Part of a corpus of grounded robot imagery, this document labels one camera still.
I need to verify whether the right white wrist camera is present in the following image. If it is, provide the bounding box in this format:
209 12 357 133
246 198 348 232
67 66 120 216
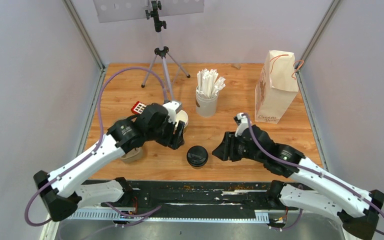
234 112 251 137

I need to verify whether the red keypad box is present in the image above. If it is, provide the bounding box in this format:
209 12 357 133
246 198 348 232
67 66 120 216
130 101 147 115

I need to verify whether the white straw holder cup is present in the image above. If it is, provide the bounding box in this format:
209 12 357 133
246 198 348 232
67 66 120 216
195 89 219 118

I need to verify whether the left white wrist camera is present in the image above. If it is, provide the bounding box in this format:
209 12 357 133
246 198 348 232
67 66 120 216
162 100 183 124

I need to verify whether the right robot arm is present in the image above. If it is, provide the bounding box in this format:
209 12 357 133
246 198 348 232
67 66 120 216
212 125 384 240

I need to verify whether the black plastic cup lid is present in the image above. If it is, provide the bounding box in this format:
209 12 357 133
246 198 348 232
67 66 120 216
186 145 209 163

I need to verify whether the grey camera tripod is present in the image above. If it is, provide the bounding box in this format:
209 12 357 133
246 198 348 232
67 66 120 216
144 0 191 100

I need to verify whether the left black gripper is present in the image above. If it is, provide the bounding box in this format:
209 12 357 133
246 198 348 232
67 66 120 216
147 115 186 150

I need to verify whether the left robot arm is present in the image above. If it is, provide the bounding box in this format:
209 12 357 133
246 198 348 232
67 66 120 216
33 100 185 222

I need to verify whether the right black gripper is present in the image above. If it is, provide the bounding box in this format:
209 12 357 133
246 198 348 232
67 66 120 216
212 131 264 164

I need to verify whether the bundle of wrapped straws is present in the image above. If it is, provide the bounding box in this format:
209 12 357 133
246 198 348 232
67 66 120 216
195 68 226 99

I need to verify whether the stack of paper cups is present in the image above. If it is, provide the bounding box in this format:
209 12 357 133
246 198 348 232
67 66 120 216
176 110 189 132

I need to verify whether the brown pulp cup carrier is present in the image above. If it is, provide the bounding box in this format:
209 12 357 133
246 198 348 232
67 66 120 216
119 147 144 164

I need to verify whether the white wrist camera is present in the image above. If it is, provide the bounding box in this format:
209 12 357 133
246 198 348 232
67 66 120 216
162 100 183 124
234 112 251 137

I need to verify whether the kraft paper takeout bag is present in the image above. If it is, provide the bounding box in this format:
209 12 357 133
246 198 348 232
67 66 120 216
254 50 299 124

